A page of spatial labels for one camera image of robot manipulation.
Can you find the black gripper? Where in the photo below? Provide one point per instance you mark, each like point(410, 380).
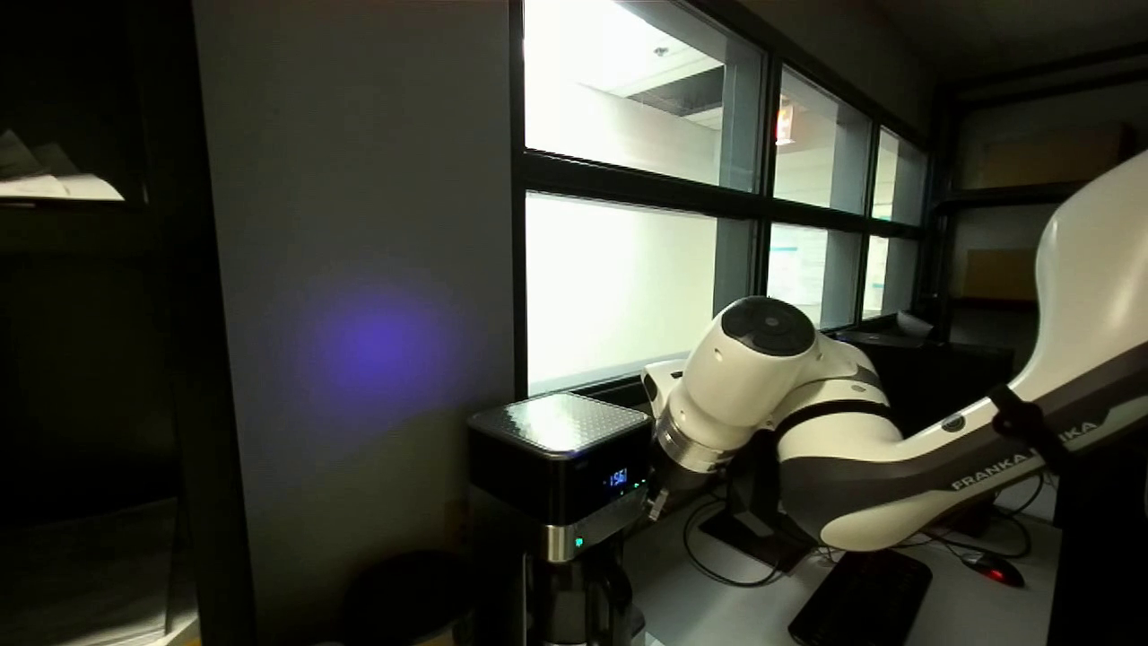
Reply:
point(717, 496)

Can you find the black silver coffeemaker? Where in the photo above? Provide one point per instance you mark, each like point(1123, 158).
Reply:
point(550, 469)

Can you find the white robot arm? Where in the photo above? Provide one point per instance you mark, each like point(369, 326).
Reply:
point(861, 416)

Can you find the black stand base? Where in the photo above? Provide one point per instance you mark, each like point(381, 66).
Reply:
point(753, 538)

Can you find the black flat panel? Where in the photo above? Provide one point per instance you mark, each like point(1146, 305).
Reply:
point(861, 596)

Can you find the black round bin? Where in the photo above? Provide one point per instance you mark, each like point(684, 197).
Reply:
point(415, 596)

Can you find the small red glowing device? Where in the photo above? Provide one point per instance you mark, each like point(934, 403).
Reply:
point(1002, 572)

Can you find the dark shelving unit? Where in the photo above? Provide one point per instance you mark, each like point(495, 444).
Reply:
point(95, 359)

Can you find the white paper stack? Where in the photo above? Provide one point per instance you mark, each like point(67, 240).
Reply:
point(59, 184)

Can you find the black window frame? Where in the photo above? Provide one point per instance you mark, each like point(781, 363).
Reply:
point(638, 178)

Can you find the dark wall shelf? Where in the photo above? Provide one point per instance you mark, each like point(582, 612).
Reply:
point(1005, 194)

